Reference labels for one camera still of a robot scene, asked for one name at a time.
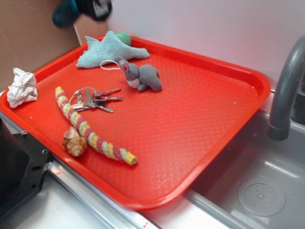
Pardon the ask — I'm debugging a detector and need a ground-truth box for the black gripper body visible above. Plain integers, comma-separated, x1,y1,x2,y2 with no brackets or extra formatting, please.
76,0,112,21

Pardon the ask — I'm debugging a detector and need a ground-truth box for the dark green plastic pickle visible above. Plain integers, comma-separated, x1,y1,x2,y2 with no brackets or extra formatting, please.
52,0,81,28

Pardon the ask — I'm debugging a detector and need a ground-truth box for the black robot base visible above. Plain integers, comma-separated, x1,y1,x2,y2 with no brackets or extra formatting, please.
0,121,50,220

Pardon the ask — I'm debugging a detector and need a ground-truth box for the green rubber ball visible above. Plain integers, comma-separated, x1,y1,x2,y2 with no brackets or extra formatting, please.
115,31,132,46

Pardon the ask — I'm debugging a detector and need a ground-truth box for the light blue terry cloth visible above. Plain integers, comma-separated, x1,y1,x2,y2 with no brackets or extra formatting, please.
76,31,150,69

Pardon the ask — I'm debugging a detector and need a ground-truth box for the brown cardboard panel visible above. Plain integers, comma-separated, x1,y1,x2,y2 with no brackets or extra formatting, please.
0,0,108,91

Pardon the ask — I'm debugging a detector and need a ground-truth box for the grey plush bunny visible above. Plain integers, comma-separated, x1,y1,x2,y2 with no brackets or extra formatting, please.
114,57,162,92

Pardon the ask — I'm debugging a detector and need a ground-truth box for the silver key bunch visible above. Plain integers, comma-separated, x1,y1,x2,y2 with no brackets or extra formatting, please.
69,87,123,113

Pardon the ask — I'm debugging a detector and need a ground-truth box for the crumpled white paper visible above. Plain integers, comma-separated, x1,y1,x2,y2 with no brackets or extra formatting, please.
7,68,38,108

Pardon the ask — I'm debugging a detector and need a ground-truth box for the red plastic tray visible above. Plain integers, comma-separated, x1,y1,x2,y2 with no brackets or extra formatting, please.
0,38,271,210

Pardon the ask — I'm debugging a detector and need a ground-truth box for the brown spiral seashell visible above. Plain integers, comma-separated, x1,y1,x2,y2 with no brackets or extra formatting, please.
61,126,88,157

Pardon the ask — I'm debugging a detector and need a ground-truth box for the grey toy faucet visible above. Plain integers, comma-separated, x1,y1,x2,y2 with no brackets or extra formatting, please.
267,36,305,141

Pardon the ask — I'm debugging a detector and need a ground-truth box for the grey plastic sink basin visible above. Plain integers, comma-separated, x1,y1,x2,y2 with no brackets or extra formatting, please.
185,111,305,229

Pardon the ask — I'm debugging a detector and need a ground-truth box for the multicolour twisted rope toy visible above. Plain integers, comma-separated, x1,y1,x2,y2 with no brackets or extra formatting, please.
55,87,137,166

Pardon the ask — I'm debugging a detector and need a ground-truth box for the silver metal rail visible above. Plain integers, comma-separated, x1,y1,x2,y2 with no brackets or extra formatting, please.
0,111,158,229

